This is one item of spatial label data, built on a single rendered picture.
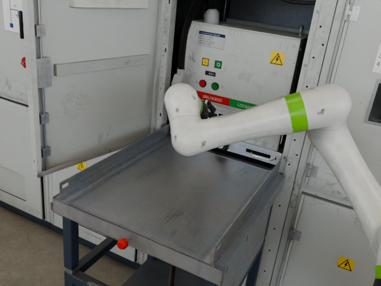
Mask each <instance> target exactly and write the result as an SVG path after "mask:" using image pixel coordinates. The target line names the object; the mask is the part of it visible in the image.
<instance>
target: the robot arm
mask: <svg viewBox="0 0 381 286"><path fill-rule="evenodd" d="M164 105H165V107H166V110H167V115H168V119H169V122H170V129H171V141H172V145H173V147H174V149H175V150H176V151H177V152H178V153H179V154H181V155H184V156H193V155H196V154H200V153H202V152H205V151H208V150H211V149H214V148H217V147H221V146H225V145H229V144H233V143H236V142H241V141H246V140H251V139H256V138H262V137H269V136H279V135H285V134H293V133H295V132H302V131H307V135H308V138H309V139H310V141H311V142H312V144H313V145H314V147H315V148H316V149H317V150H318V152H319V153H320V154H321V156H322V157H323V159H324V160H325V161H326V163H327V165H328V166H329V168H330V169H331V170H332V172H333V174H334V175H335V177H336V179H337V180H338V182H339V184H340V185H341V187H342V189H343V190H344V192H345V194H346V196H347V198H348V200H349V201H350V203H351V205H352V207H353V209H354V211H355V213H356V215H357V217H358V220H359V222H360V224H361V226H362V229H363V231H364V233H365V235H366V238H367V240H368V242H369V245H370V247H371V251H372V253H373V255H374V257H375V259H376V263H375V280H374V284H373V286H381V186H380V185H379V183H378V182H377V180H376V179H375V177H374V176H373V174H372V172H371V171H370V169H369V167H368V166H367V164H366V162H365V160H364V159H363V157H362V155H361V154H360V152H359V150H358V148H357V146H356V144H355V142H354V140H353V138H352V136H351V134H350V132H349V129H348V127H347V125H346V121H347V118H348V116H349V114H350V112H351V109H352V99H351V97H350V94H349V93H348V92H347V90H346V89H344V88H343V87H342V86H340V85H336V84H332V83H329V84H325V85H321V86H316V87H313V88H310V89H306V90H303V91H299V92H296V93H293V94H290V95H287V96H281V97H279V98H276V99H273V100H270V101H268V102H265V103H262V104H259V105H257V106H254V107H250V108H247V109H244V110H241V111H236V112H233V113H228V114H225V115H221V116H217V114H216V113H214V112H215V111H216V108H215V107H214V106H213V105H212V104H211V102H210V101H209V100H205V99H204V101H203V100H202V99H200V98H199V97H198V95H197V92H196V90H195V89H194V88H193V87H192V86H190V85H189V84H186V83H176V84H174V85H172V86H171V87H170V88H169V89H168V90H167V91H166V93H165V96H164ZM208 109H209V110H210V112H209V111H208Z"/></svg>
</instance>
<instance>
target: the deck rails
mask: <svg viewBox="0 0 381 286"><path fill-rule="evenodd" d="M165 135H166V126H164V127H162V128H161V129H158V130H157V131H155V132H153V133H151V134H149V135H147V136H145V137H144V138H142V139H140V140H138V141H136V142H134V143H132V144H130V145H129V146H127V147H125V148H123V149H121V150H119V151H117V152H115V153H113V154H112V155H110V156H108V157H106V158H104V159H102V160H101V161H99V162H97V163H95V164H93V165H91V166H89V167H88V168H86V169H84V170H82V171H80V172H78V173H76V174H74V175H73V176H71V177H69V178H67V179H65V180H63V181H61V182H59V192H60V199H59V200H58V201H61V202H63V203H65V204H69V203H71V202H72V201H74V200H76V199H77V198H79V197H81V196H82V195H84V194H86V193H87V192H89V191H91V190H92V189H94V188H95V187H97V186H98V185H100V184H102V183H104V182H105V181H106V180H108V179H110V178H111V177H113V176H115V175H116V174H118V173H120V172H122V171H123V170H125V169H126V168H128V167H129V166H131V165H133V164H134V163H136V162H138V161H139V160H141V159H142V158H144V157H146V156H147V155H149V154H151V153H152V152H154V151H156V150H157V149H159V148H160V147H162V146H163V145H165V144H167V143H169V142H170V141H171V140H168V139H165ZM280 163H281V159H280V160H279V161H278V163H277V164H276V165H275V167H274V168H273V170H272V171H270V172H269V173H268V174H267V176H266V177H265V178H264V179H263V181H262V182H261V183H260V185H259V186H258V187H257V188H256V190H255V191H254V193H253V194H252V195H251V197H250V198H249V199H248V200H247V202H246V203H245V204H244V205H243V207H242V208H241V210H240V211H239V212H238V214H237V215H236V216H235V217H234V219H233V220H232V221H231V222H230V224H229V225H228V227H227V228H226V229H225V231H224V232H223V233H222V234H221V236H220V237H219V238H218V240H217V241H216V242H215V244H214V245H213V246H212V248H211V249H210V250H209V251H208V253H207V254H206V255H205V257H204V258H203V260H202V262H204V263H206V264H209V265H211V266H213V267H215V265H216V264H217V263H218V261H219V260H220V258H221V257H222V255H223V254H224V253H225V251H226V250H227V248H228V247H229V246H230V244H231V242H232V241H233V240H234V238H235V237H236V235H237V234H238V233H239V231H240V230H241V228H242V227H243V225H244V224H245V222H246V221H247V220H248V218H249V217H250V215H251V214H252V212H253V211H254V210H255V208H256V207H257V205H258V204H259V202H260V201H261V199H262V198H263V197H264V195H265V194H266V192H267V191H268V189H269V188H270V187H271V185H272V184H273V182H274V181H275V179H276V178H277V177H278V175H279V173H278V171H279V168H280ZM67 182H68V185H67V186H66V187H64V188H62V185H63V184H65V183H67Z"/></svg>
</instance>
